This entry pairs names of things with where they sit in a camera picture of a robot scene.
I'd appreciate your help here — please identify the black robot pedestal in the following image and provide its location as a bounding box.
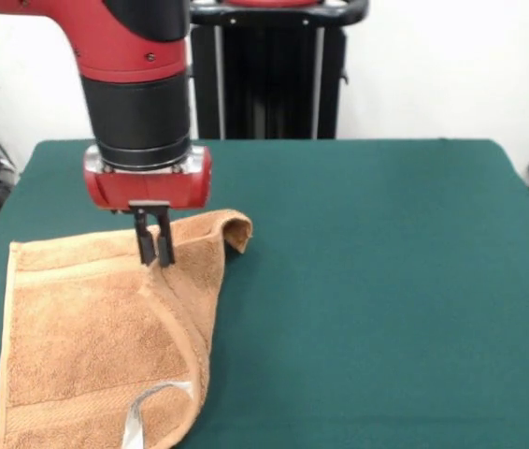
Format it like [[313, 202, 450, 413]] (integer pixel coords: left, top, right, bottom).
[[188, 0, 369, 141]]

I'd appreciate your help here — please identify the tan terry towel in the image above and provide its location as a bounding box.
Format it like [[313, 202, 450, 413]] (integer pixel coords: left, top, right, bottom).
[[0, 208, 253, 449]]

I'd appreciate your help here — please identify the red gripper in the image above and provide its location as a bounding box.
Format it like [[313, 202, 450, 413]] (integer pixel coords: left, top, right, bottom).
[[81, 144, 214, 268]]

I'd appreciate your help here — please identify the dark green table cloth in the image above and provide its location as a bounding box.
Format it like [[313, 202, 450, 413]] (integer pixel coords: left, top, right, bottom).
[[0, 137, 529, 449]]

